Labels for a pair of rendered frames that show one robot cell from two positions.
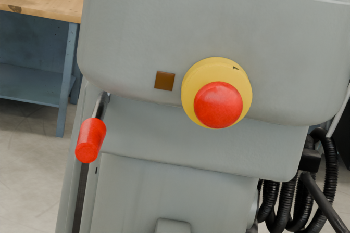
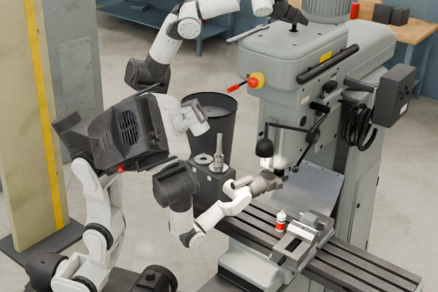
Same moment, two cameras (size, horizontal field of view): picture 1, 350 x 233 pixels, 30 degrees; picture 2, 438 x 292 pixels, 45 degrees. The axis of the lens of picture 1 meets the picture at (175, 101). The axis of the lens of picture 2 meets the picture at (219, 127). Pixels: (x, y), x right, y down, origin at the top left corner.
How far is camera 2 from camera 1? 1.50 m
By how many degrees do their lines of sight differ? 37
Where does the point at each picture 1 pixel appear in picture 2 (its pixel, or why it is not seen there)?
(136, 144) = (257, 93)
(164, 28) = (247, 64)
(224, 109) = (251, 83)
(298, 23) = (273, 65)
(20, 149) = not seen: hidden behind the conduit
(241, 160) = (283, 102)
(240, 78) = (259, 77)
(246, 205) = (294, 118)
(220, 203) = (284, 115)
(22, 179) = not seen: hidden behind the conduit
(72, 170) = not seen: hidden behind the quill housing
